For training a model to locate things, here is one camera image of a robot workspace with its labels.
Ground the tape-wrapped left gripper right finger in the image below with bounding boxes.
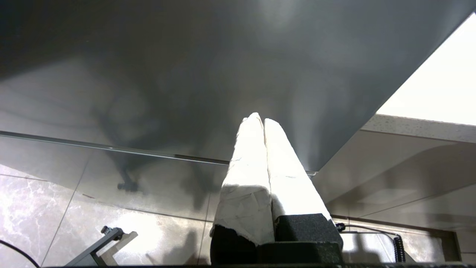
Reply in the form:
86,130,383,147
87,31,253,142
263,118,332,224

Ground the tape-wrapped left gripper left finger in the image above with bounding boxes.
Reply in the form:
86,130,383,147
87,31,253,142
210,112,276,247

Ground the shiny metal robot base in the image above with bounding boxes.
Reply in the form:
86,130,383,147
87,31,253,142
341,232,417,263

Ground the steel under-counter cabinet front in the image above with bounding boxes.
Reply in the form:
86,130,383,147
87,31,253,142
312,130,476,233

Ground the steel appliance door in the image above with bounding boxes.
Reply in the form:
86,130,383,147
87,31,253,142
0,0,476,222

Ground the black coiled base cable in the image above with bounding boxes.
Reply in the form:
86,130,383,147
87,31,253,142
335,222,406,263

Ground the grey metal base bracket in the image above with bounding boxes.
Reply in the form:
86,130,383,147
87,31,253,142
65,226,139,267

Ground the thin black floor cable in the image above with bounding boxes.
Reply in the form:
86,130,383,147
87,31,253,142
0,239,41,268

